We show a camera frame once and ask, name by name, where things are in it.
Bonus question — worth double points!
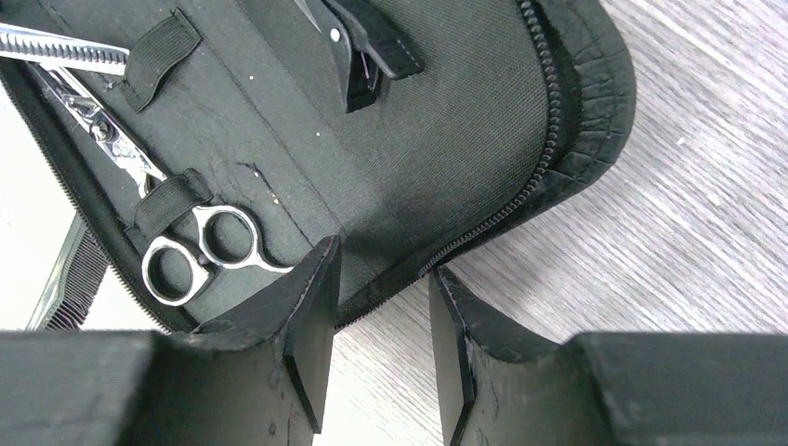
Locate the black comb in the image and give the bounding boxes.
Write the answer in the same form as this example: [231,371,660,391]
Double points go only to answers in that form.
[26,216,109,332]

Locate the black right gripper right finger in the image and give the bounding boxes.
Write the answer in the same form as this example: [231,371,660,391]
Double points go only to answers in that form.
[428,268,787,445]

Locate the black tool pouch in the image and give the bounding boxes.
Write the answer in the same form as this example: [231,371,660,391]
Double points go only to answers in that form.
[1,1,637,328]

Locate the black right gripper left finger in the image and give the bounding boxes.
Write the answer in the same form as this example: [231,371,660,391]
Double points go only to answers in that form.
[1,236,341,445]

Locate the silver hair scissors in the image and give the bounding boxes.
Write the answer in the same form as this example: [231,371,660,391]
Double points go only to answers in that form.
[1,23,130,76]

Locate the silver thinning scissors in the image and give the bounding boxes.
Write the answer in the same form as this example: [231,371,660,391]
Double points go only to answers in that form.
[30,63,290,307]

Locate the black hair clip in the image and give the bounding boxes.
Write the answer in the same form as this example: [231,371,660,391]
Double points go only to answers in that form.
[295,0,425,113]

